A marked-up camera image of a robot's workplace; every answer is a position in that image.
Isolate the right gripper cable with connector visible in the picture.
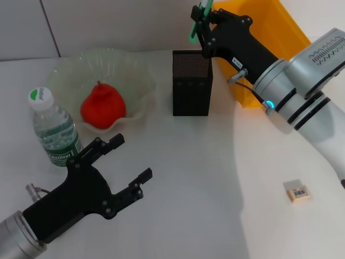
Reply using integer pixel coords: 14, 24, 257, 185
227, 69, 276, 115

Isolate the black mesh pen holder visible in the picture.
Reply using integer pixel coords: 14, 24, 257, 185
171, 50, 213, 117

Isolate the red pear-shaped toy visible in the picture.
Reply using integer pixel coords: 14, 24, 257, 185
80, 80, 127, 130

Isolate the beige eraser with barcode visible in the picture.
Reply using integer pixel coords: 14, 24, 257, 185
282, 179, 313, 205

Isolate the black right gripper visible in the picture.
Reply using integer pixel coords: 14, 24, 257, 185
191, 4, 280, 85

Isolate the clear green-label water bottle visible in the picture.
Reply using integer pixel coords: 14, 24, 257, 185
27, 86, 84, 168

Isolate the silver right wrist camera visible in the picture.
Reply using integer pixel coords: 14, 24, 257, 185
284, 27, 345, 99

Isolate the yellow plastic bin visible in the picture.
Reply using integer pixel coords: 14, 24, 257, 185
210, 0, 312, 109

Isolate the left gripper cable with connector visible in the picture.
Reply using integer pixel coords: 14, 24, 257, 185
25, 183, 51, 202

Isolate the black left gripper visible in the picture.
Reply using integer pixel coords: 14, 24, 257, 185
23, 133, 154, 244

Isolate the gripper cable with connector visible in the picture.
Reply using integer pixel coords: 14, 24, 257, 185
25, 183, 51, 202
227, 69, 276, 115

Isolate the green utility knife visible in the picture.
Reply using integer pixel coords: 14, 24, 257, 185
188, 0, 214, 44

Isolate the green glass fruit plate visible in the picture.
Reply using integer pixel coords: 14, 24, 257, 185
47, 47, 157, 134

